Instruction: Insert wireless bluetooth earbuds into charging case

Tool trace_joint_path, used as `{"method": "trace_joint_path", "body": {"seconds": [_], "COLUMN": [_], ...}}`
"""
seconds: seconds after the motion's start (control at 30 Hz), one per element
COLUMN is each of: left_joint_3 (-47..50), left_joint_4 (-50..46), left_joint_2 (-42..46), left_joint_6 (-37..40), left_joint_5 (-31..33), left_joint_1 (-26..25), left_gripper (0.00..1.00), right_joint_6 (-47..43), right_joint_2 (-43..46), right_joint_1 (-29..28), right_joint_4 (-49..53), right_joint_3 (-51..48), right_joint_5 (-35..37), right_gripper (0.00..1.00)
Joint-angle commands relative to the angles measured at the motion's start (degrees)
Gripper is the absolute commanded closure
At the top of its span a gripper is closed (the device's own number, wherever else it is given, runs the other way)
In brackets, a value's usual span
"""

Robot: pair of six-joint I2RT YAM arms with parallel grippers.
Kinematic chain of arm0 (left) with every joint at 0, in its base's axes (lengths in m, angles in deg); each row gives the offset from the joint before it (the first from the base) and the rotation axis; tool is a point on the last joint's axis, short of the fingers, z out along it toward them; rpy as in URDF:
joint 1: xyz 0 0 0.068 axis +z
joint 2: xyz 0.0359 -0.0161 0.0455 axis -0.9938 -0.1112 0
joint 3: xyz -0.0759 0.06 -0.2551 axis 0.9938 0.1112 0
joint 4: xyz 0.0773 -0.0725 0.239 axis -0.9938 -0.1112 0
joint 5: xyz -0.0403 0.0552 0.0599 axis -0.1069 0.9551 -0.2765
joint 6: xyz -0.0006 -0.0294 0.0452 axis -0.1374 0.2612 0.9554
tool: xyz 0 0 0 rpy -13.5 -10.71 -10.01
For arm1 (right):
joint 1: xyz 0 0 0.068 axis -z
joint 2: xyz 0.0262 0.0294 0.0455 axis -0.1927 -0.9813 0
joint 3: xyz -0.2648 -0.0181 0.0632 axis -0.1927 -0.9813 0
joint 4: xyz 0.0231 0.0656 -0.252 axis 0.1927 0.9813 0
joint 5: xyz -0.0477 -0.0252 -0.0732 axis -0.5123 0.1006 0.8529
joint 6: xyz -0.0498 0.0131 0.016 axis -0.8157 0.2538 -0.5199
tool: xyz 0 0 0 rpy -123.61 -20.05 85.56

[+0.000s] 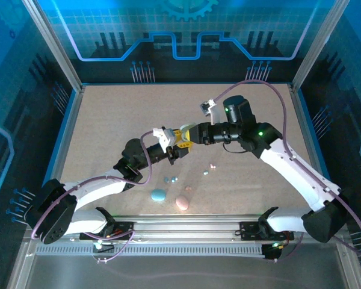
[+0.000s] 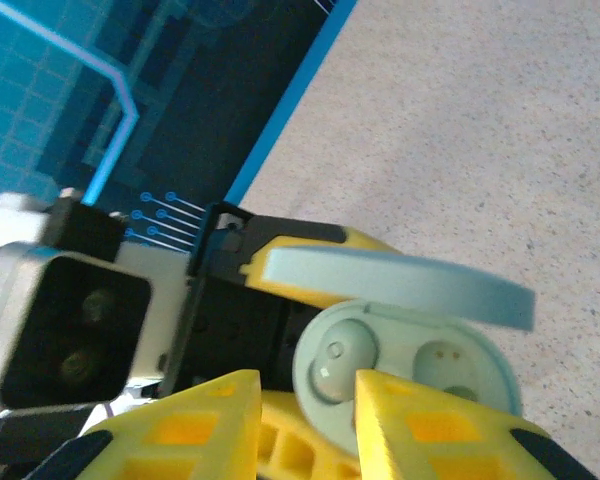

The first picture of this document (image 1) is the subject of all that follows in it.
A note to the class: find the blue earbud charging case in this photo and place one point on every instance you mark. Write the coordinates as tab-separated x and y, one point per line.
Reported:
158	195

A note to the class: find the pink earbud charging case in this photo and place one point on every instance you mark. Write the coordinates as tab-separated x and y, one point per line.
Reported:
182	203

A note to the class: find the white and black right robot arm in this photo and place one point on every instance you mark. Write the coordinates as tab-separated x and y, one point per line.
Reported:
304	177

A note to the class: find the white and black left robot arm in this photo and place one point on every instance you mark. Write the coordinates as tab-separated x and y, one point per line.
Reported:
93	189

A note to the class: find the blue table edge trim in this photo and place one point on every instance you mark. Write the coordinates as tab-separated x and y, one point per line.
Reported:
66	120
309	120

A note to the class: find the small black controller module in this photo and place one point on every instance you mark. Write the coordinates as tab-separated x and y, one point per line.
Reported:
272	253
100	246

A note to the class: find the blue circuit print back panel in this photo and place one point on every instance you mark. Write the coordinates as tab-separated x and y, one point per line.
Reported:
180	18

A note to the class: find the blue printed side panel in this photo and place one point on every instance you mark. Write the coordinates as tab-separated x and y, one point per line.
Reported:
349	90
12	90

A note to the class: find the grey metal shelf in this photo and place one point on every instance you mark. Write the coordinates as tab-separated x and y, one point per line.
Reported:
183	274

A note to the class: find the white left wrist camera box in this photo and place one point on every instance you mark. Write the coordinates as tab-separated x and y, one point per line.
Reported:
165	135

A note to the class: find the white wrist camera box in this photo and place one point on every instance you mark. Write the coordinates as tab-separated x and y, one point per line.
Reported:
214	113
165	135

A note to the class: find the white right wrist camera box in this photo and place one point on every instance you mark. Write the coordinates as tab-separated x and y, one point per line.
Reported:
214	113

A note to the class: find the aluminium table side rail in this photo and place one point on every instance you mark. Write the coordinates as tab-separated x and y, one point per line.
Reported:
302	120
74	120

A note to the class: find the aluminium arm base rail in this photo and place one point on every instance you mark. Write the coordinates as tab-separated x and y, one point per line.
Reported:
183	228

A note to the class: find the aluminium frame post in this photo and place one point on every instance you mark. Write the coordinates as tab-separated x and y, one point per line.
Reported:
57	51
316	51

